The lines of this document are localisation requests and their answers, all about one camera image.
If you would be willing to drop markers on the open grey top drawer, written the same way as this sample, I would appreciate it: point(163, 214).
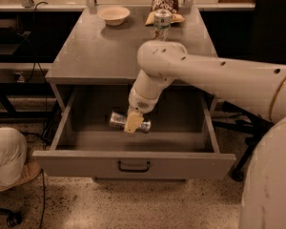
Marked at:
point(181, 143)

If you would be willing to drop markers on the tan shoe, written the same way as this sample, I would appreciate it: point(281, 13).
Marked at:
point(22, 175)

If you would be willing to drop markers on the grey drawer cabinet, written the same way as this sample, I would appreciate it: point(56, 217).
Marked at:
point(97, 54)

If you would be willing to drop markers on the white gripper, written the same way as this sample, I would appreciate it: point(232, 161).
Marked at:
point(140, 102)

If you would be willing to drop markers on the black office chair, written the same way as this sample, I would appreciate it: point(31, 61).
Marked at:
point(256, 84)

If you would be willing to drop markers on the clear plastic water bottle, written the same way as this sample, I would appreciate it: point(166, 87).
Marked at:
point(161, 24)

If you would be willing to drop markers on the person leg beige trousers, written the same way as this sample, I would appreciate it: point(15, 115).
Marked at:
point(13, 151)

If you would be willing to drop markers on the brown chip bag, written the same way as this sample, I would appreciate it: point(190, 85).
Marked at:
point(171, 5)

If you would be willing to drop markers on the silver redbull can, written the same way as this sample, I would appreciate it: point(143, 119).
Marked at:
point(118, 121)

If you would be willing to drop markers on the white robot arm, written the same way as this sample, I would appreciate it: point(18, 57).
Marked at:
point(263, 204)

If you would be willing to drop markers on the black drawer handle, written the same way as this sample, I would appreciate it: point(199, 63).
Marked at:
point(133, 168)

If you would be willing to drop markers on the white paper bowl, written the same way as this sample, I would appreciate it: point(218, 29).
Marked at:
point(114, 15)

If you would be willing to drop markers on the black chair caster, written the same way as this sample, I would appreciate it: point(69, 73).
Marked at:
point(13, 218)

